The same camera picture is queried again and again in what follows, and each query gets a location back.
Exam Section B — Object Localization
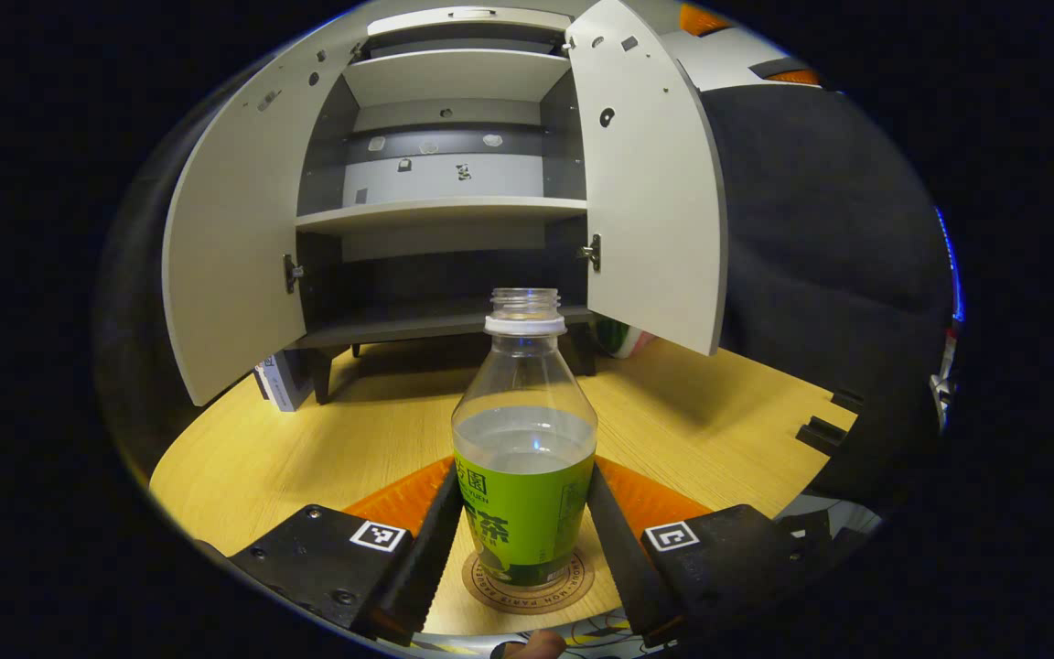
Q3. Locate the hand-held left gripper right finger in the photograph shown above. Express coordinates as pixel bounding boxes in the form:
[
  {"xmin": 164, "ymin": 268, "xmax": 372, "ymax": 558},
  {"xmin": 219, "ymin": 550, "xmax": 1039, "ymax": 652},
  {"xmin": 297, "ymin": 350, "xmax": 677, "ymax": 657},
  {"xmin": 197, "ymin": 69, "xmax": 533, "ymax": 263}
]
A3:
[{"xmin": 586, "ymin": 455, "xmax": 834, "ymax": 646}]

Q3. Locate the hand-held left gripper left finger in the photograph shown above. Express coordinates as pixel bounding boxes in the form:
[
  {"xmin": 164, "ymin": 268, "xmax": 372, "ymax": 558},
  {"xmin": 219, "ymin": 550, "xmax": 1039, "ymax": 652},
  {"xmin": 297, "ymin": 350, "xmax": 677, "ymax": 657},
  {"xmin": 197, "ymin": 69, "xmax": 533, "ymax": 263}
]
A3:
[{"xmin": 207, "ymin": 456, "xmax": 464, "ymax": 646}]

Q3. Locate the round brown coaster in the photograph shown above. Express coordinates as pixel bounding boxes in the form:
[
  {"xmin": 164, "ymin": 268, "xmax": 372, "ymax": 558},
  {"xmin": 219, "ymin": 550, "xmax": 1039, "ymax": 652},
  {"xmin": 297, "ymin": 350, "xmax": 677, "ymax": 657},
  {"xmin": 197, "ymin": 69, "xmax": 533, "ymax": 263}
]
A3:
[{"xmin": 461, "ymin": 547, "xmax": 597, "ymax": 614}]

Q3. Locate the clear bottle with green label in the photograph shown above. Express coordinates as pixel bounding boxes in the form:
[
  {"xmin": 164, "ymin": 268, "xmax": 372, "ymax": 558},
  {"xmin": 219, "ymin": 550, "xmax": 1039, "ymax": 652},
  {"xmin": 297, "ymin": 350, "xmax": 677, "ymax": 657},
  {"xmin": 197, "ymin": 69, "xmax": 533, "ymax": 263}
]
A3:
[{"xmin": 451, "ymin": 287, "xmax": 598, "ymax": 589}]

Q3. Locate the white and grey cabinet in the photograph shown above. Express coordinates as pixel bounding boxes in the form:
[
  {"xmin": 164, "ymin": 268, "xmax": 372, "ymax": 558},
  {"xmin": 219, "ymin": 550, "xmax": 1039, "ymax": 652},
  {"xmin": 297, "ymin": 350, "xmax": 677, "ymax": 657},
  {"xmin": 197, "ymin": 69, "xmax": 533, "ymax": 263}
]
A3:
[{"xmin": 294, "ymin": 5, "xmax": 601, "ymax": 405}]

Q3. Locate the white cabinet door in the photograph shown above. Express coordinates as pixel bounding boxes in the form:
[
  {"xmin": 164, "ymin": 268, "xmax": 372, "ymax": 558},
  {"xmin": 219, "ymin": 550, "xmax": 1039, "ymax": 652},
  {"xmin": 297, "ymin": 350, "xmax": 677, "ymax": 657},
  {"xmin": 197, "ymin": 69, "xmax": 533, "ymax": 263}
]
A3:
[
  {"xmin": 161, "ymin": 37, "xmax": 372, "ymax": 408},
  {"xmin": 564, "ymin": 0, "xmax": 729, "ymax": 358}
]

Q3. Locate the white cabinet shelf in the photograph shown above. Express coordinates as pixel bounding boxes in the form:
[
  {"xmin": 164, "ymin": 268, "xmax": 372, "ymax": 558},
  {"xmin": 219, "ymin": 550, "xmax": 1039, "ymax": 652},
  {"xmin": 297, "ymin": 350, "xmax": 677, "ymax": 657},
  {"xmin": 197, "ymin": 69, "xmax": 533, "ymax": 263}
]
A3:
[
  {"xmin": 296, "ymin": 197, "xmax": 588, "ymax": 237},
  {"xmin": 342, "ymin": 49, "xmax": 574, "ymax": 107}
]

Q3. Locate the white cabinet drawer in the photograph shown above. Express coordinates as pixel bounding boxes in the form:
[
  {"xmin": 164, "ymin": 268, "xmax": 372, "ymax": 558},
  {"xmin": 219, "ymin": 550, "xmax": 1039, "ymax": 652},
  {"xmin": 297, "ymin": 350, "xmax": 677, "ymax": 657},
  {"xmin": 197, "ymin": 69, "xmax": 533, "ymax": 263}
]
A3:
[{"xmin": 367, "ymin": 7, "xmax": 574, "ymax": 39}]

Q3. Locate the grey blue book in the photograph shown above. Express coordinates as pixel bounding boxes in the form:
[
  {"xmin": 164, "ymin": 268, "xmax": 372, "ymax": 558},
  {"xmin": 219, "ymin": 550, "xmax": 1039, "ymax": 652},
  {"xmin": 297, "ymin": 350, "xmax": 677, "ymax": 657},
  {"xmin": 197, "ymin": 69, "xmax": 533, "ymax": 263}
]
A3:
[{"xmin": 267, "ymin": 349, "xmax": 314, "ymax": 413}]

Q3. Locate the green and white striped object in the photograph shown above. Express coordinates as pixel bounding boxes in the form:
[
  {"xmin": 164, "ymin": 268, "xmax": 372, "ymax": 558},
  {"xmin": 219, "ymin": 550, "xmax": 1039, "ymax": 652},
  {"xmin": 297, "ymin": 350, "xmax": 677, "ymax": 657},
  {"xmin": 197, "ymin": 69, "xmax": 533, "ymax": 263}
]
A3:
[{"xmin": 596, "ymin": 316, "xmax": 658, "ymax": 360}]

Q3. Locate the dark notched object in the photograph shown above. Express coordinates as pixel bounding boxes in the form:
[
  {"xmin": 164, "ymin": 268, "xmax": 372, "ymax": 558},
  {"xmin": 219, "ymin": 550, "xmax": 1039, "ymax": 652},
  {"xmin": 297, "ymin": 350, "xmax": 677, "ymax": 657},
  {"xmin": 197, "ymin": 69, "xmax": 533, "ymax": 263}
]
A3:
[{"xmin": 795, "ymin": 388, "xmax": 866, "ymax": 459}]

